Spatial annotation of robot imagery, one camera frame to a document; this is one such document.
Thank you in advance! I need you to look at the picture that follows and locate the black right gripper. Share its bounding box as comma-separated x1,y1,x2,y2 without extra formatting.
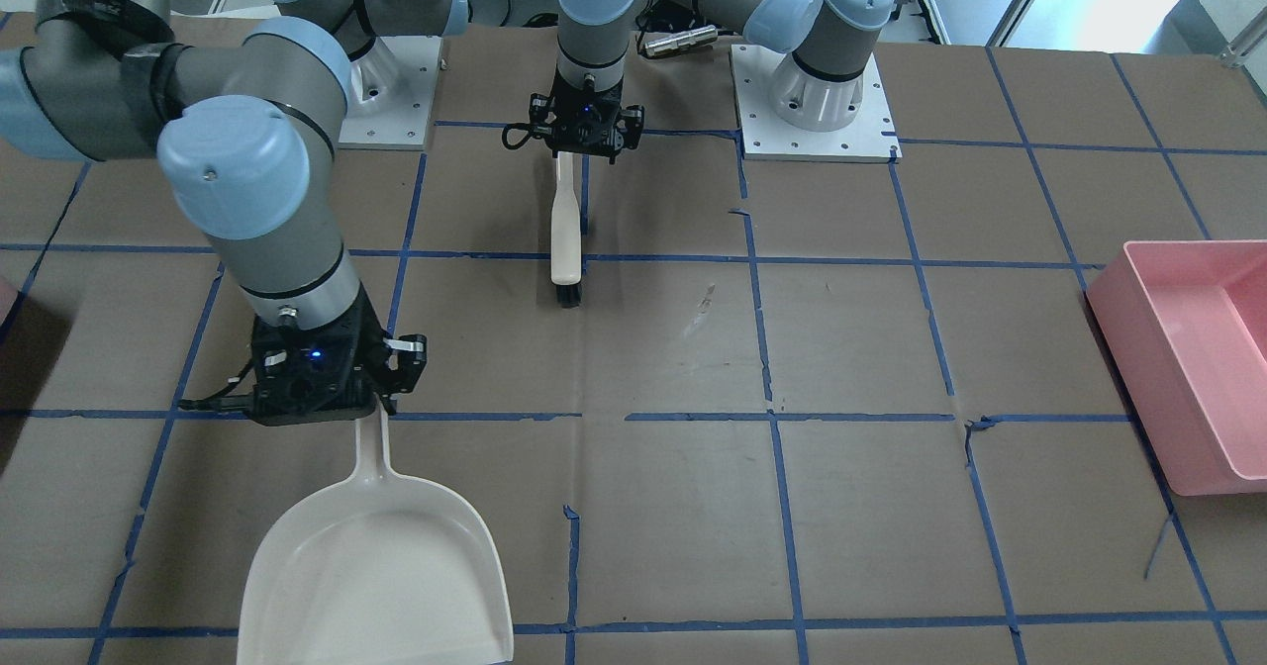
247,290,427,427

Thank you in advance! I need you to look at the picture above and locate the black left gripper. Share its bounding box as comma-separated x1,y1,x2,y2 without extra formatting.
530,77,645,163

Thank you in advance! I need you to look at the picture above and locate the white hand brush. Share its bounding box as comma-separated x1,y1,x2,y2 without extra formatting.
550,151,582,308

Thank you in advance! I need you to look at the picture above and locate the white plastic dustpan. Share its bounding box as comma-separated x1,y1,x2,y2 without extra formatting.
236,412,514,664

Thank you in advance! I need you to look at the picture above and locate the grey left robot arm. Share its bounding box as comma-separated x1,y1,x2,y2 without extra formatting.
503,0,901,161

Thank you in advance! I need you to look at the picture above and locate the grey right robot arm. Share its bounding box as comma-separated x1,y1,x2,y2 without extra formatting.
3,0,469,426

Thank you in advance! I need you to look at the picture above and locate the pink plastic bin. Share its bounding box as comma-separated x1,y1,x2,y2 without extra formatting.
1087,239,1266,497

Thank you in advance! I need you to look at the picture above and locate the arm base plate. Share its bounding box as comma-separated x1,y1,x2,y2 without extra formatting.
340,37,443,151
731,46,902,163

